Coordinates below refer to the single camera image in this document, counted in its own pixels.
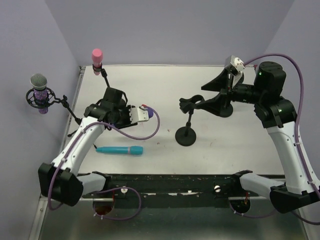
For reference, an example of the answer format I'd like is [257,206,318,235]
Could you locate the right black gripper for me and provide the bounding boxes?
[196,67,265,116]

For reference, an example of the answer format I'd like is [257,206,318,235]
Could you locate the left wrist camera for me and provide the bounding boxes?
[129,106,150,124]

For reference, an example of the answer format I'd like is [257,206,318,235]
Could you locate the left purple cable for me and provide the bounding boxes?
[47,107,161,221]

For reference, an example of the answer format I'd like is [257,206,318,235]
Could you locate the black round-base stand back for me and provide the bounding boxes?
[175,94,204,147]

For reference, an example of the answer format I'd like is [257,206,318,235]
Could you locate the dark purple microphone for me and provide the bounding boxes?
[146,106,154,119]

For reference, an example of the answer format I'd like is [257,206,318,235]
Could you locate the teal microphone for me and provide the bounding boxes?
[95,146,144,156]

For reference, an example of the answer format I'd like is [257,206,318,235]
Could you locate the black shock-mount round-base stand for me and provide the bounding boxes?
[219,79,244,118]

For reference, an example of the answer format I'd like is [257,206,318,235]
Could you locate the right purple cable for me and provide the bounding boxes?
[228,53,320,225]

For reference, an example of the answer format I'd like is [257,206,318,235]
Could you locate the pink microphone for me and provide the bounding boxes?
[91,48,103,76]

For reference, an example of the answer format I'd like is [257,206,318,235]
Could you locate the silver purple glitter microphone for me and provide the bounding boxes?
[30,73,49,115]

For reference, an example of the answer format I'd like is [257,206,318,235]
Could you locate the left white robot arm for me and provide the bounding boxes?
[38,87,135,207]

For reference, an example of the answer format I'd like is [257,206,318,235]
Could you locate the black mounting base rail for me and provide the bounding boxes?
[51,172,266,208]

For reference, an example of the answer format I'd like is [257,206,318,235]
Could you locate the black tripod shock-mount stand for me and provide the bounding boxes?
[25,87,82,125]

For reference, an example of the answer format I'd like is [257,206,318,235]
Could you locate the purple cable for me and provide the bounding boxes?
[47,107,161,221]
[228,53,320,225]

